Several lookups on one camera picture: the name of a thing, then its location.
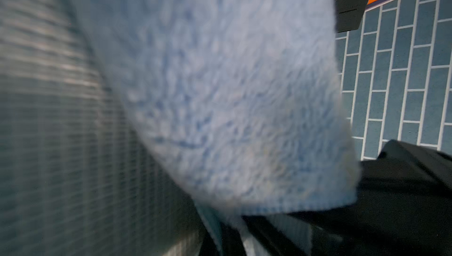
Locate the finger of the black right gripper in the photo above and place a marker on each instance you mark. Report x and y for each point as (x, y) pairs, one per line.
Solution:
(281, 235)

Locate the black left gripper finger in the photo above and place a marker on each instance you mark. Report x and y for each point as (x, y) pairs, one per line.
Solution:
(230, 243)

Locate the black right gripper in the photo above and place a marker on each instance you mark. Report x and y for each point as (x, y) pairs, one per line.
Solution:
(403, 205)

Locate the light blue cleaning cloth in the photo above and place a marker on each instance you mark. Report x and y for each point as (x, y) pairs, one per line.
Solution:
(238, 100)

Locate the clear grey document bag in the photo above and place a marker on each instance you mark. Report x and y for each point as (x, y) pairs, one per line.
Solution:
(75, 178)

